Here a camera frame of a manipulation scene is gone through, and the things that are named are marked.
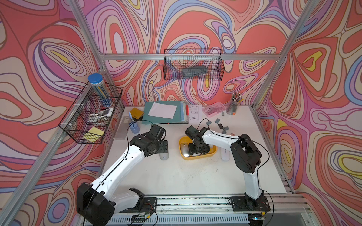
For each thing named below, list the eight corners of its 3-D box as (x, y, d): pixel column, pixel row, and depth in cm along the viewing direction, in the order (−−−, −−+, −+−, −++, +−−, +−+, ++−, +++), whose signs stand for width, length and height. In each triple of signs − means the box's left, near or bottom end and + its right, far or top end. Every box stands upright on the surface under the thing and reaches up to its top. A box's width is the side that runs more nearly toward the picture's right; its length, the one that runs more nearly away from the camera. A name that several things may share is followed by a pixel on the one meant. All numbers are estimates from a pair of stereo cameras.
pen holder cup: (227, 115, 117) (233, 99, 104) (225, 107, 123) (230, 92, 110) (235, 115, 117) (242, 99, 104) (233, 107, 123) (239, 92, 110)
